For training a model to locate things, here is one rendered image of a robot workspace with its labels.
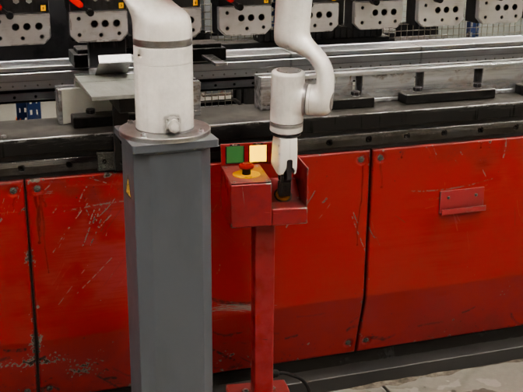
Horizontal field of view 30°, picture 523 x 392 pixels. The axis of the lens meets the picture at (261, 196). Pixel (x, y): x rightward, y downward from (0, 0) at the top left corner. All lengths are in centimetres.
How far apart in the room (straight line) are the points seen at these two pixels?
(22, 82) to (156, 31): 100
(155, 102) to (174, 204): 21
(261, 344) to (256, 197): 44
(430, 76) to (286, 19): 73
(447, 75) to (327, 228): 60
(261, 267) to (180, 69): 79
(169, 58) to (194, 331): 59
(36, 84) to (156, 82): 97
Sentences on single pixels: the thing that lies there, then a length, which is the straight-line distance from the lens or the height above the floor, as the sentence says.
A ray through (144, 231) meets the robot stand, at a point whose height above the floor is 81.
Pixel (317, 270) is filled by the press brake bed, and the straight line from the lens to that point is 287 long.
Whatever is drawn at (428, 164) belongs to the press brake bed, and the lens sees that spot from 291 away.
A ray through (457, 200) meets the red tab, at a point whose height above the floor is 59.
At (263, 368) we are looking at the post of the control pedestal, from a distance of 271.
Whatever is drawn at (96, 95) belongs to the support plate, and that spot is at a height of 100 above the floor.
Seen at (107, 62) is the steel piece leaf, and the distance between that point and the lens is 259.
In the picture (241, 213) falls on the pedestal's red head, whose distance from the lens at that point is 246.
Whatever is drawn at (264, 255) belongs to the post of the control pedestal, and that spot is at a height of 56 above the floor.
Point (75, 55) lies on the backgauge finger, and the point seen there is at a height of 102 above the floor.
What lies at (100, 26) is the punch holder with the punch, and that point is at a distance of 261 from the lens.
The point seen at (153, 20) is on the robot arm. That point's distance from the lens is 195.
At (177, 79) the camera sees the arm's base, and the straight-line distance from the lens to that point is 197.
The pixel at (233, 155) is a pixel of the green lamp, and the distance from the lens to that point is 257.
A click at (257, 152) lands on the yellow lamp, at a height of 81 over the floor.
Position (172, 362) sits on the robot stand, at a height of 51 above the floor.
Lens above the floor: 151
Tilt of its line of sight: 18 degrees down
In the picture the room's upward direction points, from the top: straight up
